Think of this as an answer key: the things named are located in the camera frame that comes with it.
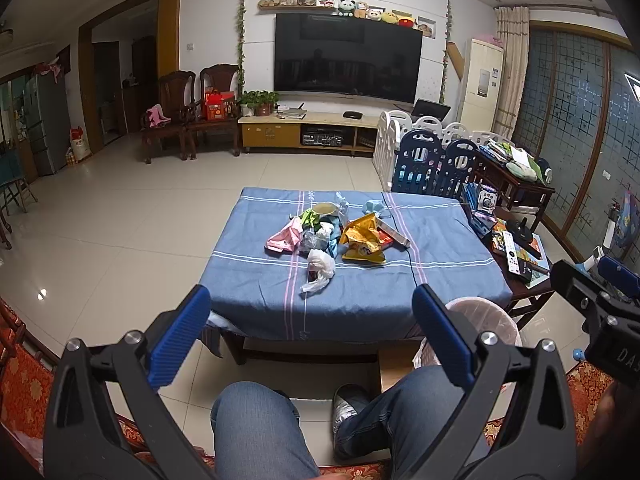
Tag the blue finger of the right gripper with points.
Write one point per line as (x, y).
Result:
(620, 277)

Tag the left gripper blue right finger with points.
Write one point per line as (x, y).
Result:
(449, 334)

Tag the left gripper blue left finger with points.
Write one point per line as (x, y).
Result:
(172, 335)

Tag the yellow chip bag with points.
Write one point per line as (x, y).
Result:
(365, 241)

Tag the white plastic bag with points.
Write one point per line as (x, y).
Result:
(320, 271)

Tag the blue plastic wrapper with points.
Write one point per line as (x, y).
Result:
(334, 237)

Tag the light blue tissue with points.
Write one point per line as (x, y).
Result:
(374, 207)

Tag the pink plastic wrapper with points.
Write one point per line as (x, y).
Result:
(287, 239)

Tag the paper bowl cup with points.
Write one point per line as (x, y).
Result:
(326, 209)

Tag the green wrapper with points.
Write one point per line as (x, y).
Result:
(310, 220)

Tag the grey plastic bag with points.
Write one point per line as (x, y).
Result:
(313, 241)

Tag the white trash bin with liner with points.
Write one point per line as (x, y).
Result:
(484, 315)

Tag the cardboard box under table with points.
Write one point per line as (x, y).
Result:
(395, 361)

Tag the dark wooden side table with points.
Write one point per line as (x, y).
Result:
(521, 205)

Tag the white remote control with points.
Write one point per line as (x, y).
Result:
(511, 255)

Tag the right grey slipper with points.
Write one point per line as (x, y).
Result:
(348, 401)

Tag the person left leg jeans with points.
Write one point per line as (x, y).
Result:
(257, 435)

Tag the white power strip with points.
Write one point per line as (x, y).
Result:
(392, 233)

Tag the blue striped tablecloth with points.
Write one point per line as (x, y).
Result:
(257, 294)

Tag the blue baby fence panel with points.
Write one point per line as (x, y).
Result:
(423, 166)

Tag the white baby fence panel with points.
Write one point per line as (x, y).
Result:
(394, 125)

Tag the wooden TV cabinet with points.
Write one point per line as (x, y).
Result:
(313, 131)

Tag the black laptop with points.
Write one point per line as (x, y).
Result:
(423, 108)

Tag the white standing air conditioner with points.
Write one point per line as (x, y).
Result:
(480, 86)

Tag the pink toy on chair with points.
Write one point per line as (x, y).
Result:
(155, 117)

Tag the red gift box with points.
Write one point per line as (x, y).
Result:
(218, 105)

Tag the dark wooden chair left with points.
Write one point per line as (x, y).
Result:
(176, 96)

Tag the dark wooden chair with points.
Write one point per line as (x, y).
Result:
(219, 77)
(176, 96)

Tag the green potted plant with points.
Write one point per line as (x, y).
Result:
(260, 102)

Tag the beige curtain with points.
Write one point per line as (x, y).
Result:
(513, 30)

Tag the dark wooden chair right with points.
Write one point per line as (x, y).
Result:
(219, 77)

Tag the large black television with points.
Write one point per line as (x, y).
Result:
(342, 55)

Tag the wooden wall shelf with toys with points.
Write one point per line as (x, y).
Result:
(355, 9)

